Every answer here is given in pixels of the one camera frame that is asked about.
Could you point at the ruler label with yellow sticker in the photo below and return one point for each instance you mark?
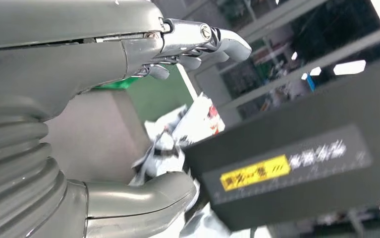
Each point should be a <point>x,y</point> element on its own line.
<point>258,172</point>

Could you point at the white poly mailer parcel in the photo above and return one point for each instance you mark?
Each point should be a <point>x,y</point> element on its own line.
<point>171,139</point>

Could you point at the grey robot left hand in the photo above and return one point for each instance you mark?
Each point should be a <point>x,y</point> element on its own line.
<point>61,49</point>

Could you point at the dark background cabinet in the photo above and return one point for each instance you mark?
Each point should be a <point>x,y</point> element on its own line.
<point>334,26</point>

